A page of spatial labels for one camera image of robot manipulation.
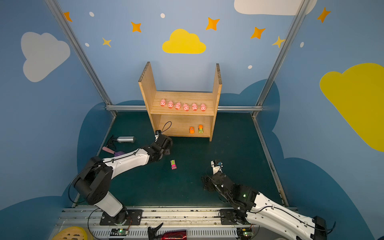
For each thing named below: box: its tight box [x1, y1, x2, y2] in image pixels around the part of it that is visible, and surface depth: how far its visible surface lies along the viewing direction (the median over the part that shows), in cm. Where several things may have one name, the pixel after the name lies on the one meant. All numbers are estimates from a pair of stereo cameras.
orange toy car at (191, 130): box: [189, 126, 195, 134], surface depth 103 cm
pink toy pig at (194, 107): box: [192, 102, 198, 112], surface depth 86 cm
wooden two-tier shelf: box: [138, 61, 223, 142], surface depth 92 cm
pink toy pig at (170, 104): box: [167, 100, 174, 109], surface depth 88 cm
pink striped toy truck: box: [170, 159, 177, 170], surface depth 92 cm
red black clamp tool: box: [147, 223, 187, 240], surface depth 69 cm
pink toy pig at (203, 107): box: [200, 103, 207, 112], surface depth 86 cm
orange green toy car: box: [198, 124, 204, 134], surface depth 103 cm
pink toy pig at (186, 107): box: [183, 103, 190, 112], surface depth 86 cm
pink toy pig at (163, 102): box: [159, 98, 166, 107], surface depth 88 cm
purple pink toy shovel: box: [102, 146, 126, 157], surface depth 99 cm
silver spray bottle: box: [116, 136, 136, 144], surface depth 103 cm
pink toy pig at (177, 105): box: [174, 101, 181, 110], surface depth 86 cm
